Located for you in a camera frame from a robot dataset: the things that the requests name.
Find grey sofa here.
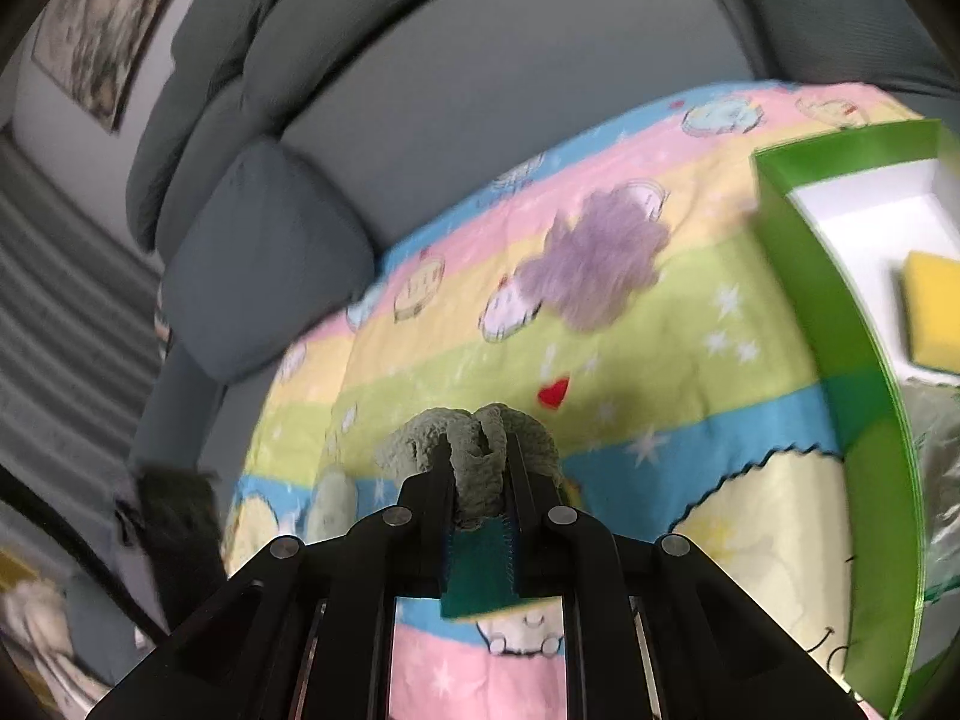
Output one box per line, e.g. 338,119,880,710
124,0,960,661

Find clear plastic bag green print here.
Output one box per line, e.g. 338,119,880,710
904,375,960,601

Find grey sofa cushion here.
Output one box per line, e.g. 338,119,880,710
154,139,376,383

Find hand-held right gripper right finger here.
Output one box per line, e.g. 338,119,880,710
506,435,863,720

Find dark fuzzy object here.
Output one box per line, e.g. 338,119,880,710
112,461,226,631

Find framed wall picture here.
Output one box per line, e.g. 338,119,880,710
30,0,177,136

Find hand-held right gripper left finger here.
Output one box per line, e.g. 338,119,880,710
86,454,458,720

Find grey-green fluffy towel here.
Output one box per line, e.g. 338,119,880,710
371,403,563,532

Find green cardboard box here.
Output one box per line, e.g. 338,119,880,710
750,118,960,717

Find purple mesh bath pouf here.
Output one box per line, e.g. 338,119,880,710
517,191,672,335

